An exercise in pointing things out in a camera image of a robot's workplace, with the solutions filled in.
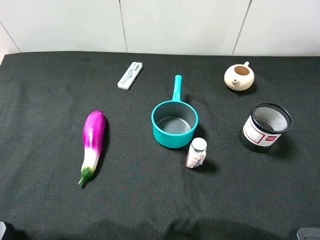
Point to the grey object bottom right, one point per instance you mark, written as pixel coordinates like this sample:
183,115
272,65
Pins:
305,233

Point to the teal saucepan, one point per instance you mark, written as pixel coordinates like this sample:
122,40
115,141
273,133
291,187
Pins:
174,121

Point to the white plastic test case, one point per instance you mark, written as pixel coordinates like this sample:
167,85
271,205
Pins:
129,76

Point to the purple toy eggplant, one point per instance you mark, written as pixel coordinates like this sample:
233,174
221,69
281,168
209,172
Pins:
92,136

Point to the black tablecloth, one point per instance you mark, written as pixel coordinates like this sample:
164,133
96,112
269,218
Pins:
141,190

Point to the cream ceramic teapot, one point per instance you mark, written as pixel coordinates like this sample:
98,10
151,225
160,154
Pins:
239,77

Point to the black mesh pen cup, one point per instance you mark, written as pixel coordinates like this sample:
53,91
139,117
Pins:
265,124

